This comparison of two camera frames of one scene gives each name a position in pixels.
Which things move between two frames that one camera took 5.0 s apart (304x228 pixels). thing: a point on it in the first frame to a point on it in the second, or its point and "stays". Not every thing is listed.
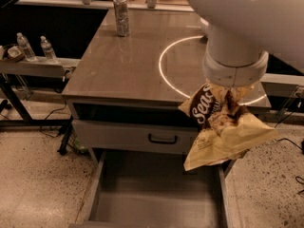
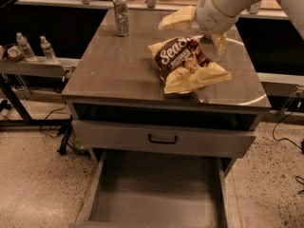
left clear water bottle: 27,47 stays
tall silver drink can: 122,15 stays
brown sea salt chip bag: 226,128 to 184,66
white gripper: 235,72 to 209,13
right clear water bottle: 47,49 stays
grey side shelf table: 33,81 stays
